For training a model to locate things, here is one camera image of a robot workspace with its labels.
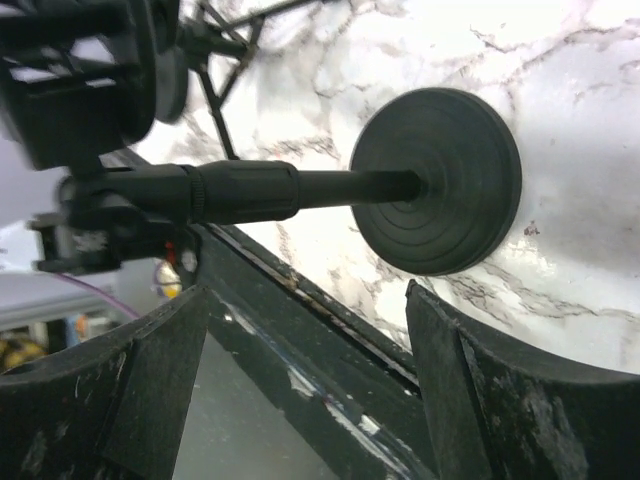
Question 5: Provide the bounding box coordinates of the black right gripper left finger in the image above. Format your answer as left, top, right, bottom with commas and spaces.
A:
1, 287, 209, 479

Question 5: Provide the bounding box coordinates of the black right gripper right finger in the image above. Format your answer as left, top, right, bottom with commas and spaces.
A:
406, 281, 639, 479

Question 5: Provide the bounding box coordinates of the black round-base shock-mount stand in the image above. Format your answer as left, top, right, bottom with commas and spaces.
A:
0, 0, 523, 277

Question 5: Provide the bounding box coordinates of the black tripod microphone stand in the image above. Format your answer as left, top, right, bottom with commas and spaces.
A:
169, 0, 321, 161

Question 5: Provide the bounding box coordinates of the black robot mounting base rail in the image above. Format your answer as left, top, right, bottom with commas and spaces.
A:
119, 149, 451, 480

